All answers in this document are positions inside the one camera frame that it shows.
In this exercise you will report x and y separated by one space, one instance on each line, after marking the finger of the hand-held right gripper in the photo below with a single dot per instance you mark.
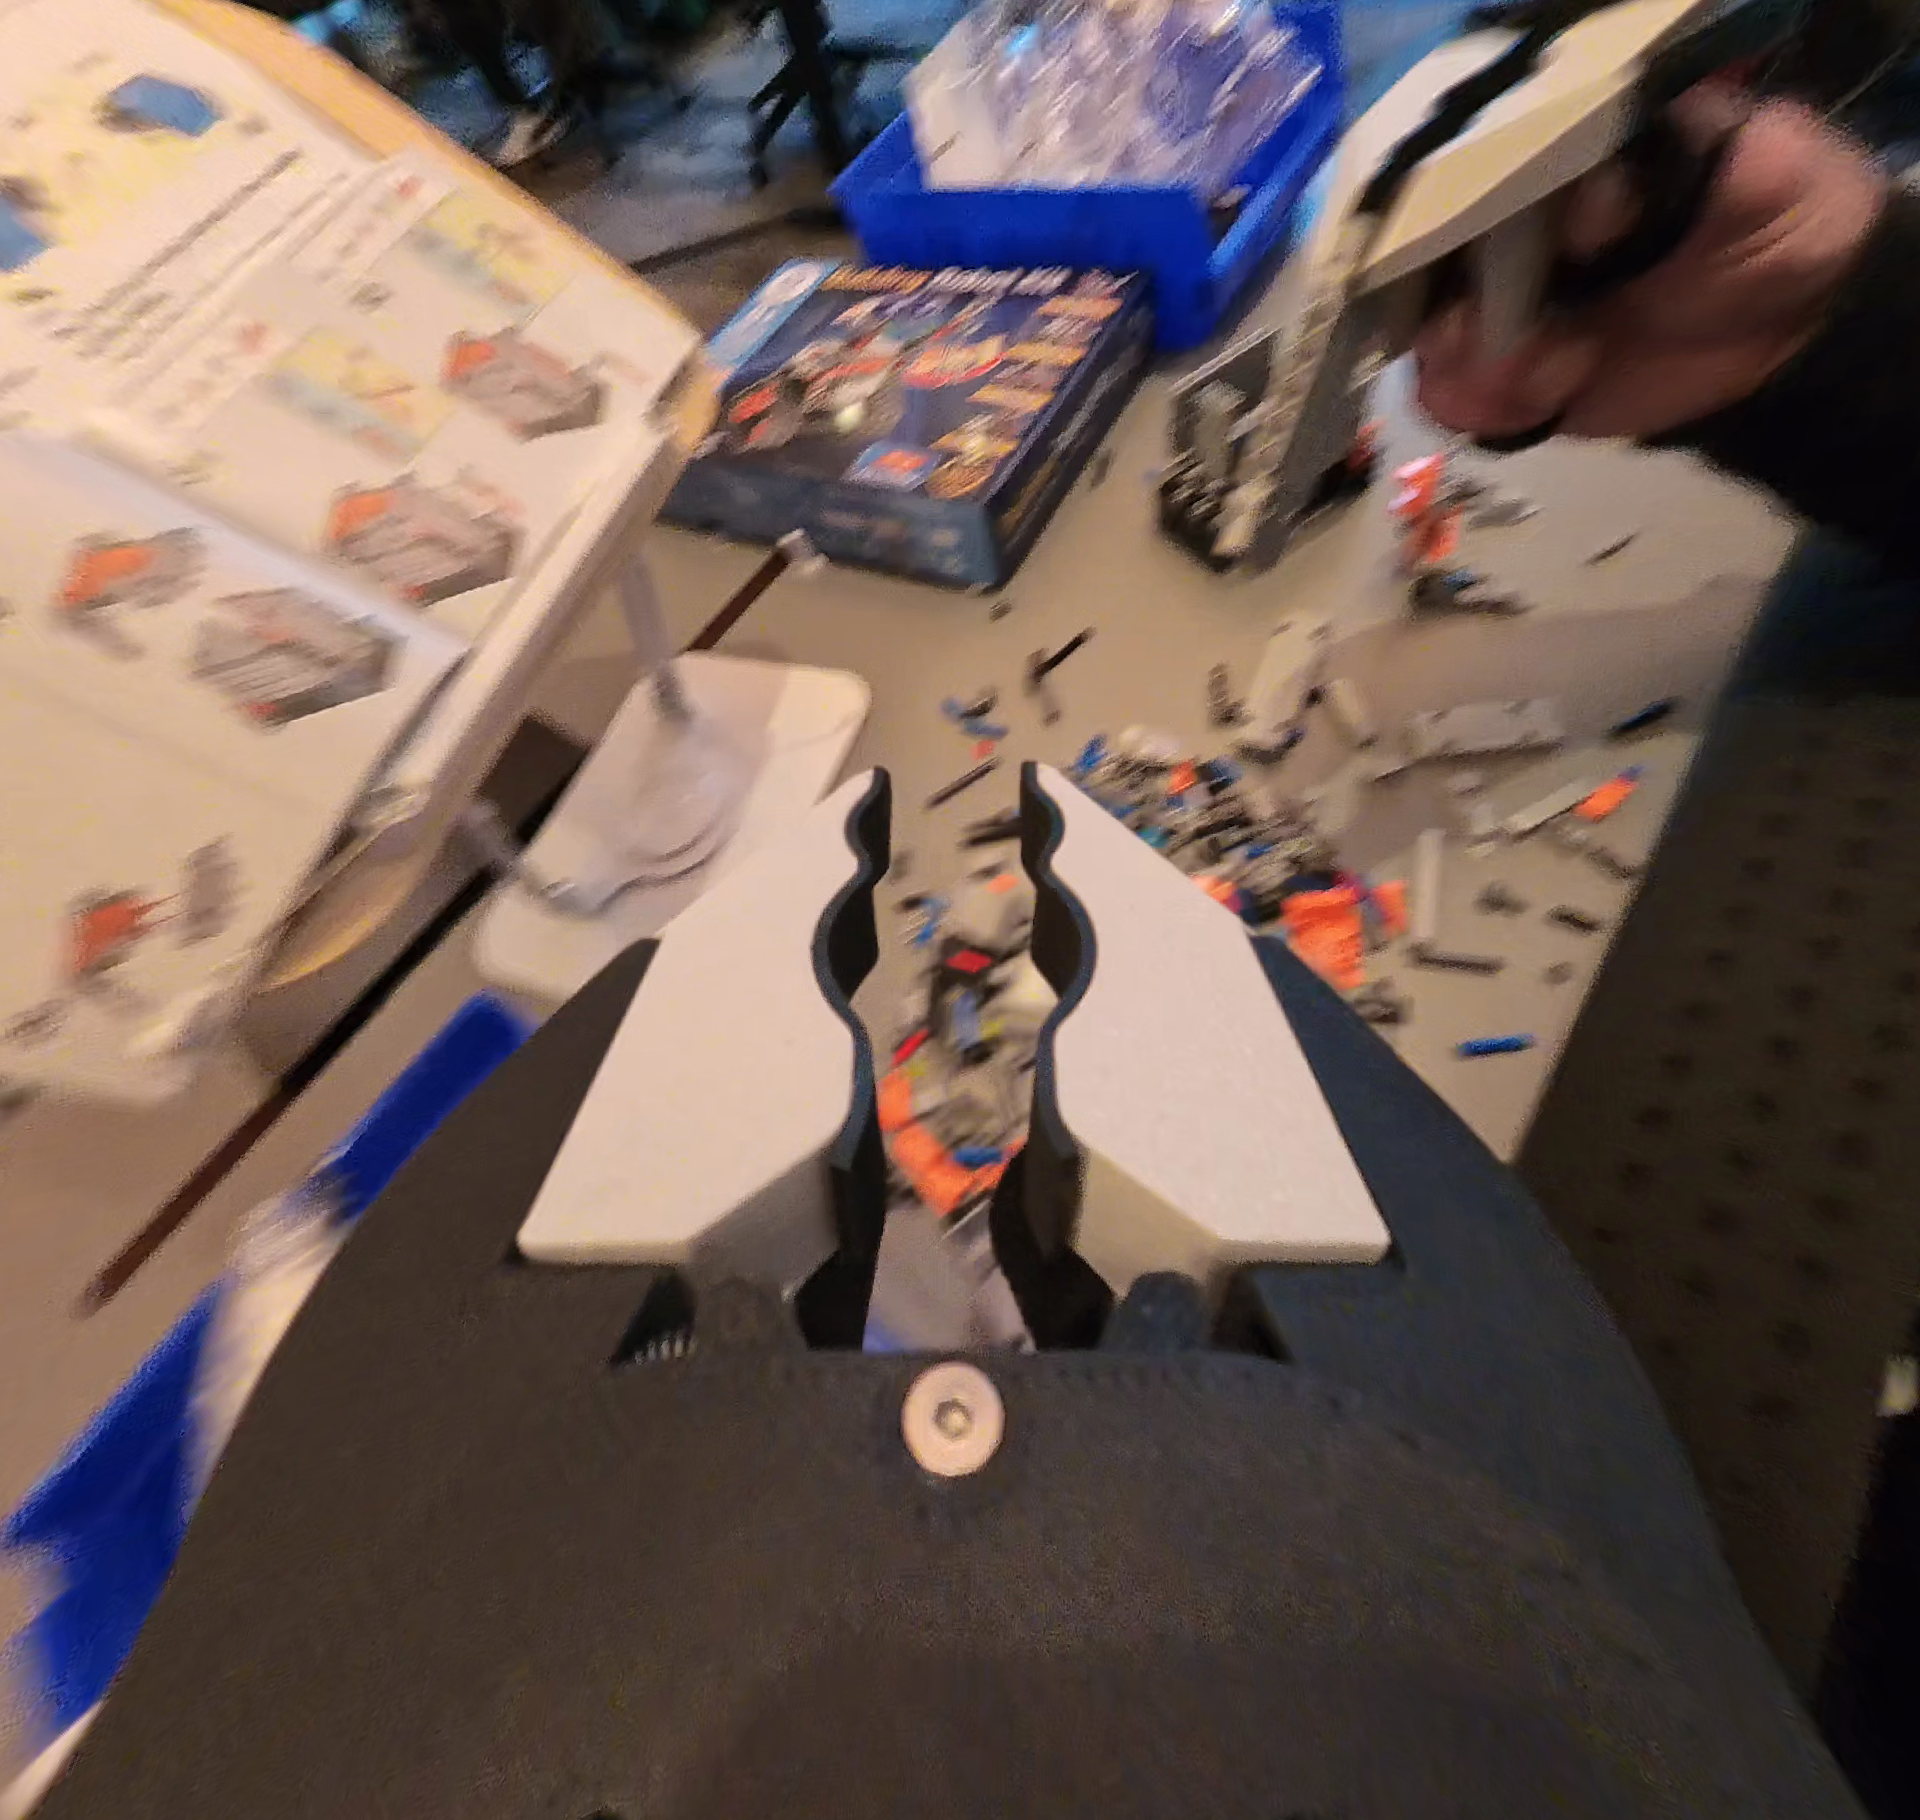
1530 126

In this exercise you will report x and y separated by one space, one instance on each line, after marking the grey building kit robot assembly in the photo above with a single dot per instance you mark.
1275 442

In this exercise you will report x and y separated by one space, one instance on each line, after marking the blue robot kit box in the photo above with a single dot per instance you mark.
902 412

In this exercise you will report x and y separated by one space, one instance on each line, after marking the pile of small building pieces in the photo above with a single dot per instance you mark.
1320 936

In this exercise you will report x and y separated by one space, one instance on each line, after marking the blue plastic bin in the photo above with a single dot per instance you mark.
119 1492
1111 232

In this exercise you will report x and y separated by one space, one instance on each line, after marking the white booklet stand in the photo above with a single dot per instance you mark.
721 755

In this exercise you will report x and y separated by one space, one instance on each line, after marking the instruction booklet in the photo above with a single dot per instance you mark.
242 502

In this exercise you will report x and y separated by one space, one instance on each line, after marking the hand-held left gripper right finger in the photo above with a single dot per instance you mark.
1217 1102

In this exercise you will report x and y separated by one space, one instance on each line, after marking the person's right hand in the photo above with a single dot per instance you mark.
1787 246

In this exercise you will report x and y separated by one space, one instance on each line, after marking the bundle of clear plastic bags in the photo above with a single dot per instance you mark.
1111 66

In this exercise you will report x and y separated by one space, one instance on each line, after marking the black perforated mat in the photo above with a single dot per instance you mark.
1740 1102

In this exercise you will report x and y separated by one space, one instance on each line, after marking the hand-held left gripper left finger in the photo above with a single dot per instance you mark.
689 1102

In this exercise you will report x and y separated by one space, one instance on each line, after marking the person's right forearm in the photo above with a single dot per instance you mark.
1844 412

